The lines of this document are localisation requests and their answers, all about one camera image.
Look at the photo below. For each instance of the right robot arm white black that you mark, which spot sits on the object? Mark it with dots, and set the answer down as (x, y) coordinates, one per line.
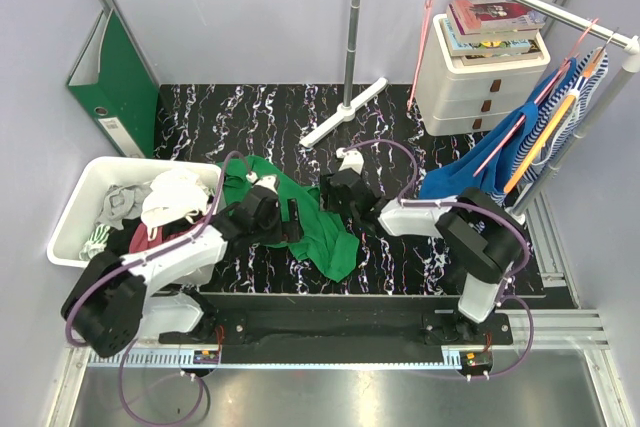
(487, 242)

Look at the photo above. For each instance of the green tank top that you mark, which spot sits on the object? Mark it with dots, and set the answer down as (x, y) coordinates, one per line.
(325, 241)

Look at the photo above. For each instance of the blue tank top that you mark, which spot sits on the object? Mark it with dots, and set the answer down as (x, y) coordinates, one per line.
(477, 167)

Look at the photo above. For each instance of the green white striped garment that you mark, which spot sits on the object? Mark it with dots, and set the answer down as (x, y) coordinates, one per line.
(96, 242)

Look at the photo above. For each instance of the green lever arch binder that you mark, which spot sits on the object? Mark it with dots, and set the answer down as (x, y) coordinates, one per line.
(111, 83)

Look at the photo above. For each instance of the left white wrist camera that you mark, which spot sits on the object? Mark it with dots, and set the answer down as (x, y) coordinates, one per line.
(269, 182)

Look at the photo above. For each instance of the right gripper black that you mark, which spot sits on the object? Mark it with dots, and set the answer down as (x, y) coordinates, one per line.
(325, 189)

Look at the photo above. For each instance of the middle book teal cover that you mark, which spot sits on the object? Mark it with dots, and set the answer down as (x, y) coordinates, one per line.
(457, 41)

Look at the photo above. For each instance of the orange wooden hanger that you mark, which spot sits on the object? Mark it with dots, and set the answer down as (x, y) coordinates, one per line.
(558, 116)

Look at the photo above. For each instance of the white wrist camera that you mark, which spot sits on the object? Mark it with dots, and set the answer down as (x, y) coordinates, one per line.
(269, 182)
(351, 159)

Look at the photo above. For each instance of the bottom book yellow black cover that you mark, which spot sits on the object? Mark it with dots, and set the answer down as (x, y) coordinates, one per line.
(496, 52)

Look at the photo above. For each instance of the blue white striped top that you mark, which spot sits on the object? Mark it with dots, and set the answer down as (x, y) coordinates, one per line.
(511, 157)

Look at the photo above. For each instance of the grey garment in bin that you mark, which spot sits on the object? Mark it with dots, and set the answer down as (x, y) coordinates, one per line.
(122, 203)

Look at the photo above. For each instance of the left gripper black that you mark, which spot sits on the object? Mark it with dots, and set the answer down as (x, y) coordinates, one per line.
(286, 232)

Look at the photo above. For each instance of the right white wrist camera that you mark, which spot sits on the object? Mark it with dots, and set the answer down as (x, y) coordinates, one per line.
(351, 159)

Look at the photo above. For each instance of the maroon garment in bin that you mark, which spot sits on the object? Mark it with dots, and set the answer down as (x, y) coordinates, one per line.
(141, 241)

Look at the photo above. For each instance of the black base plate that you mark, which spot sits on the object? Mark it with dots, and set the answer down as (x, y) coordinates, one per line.
(338, 329)

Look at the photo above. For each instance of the white garment in bin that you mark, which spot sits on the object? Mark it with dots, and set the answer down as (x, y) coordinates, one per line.
(177, 194)

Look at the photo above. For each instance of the white laundry bin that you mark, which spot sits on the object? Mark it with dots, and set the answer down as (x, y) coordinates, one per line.
(78, 218)

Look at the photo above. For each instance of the white three-drawer unit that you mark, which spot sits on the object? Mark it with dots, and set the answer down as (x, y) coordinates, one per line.
(454, 97)

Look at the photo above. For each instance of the metal clothes rack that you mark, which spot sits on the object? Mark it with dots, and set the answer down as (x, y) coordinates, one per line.
(347, 109)

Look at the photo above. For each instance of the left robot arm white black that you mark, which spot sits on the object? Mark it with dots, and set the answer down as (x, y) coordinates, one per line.
(154, 294)

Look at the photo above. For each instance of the top book pink cover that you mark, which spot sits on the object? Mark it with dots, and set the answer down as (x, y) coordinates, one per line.
(494, 16)

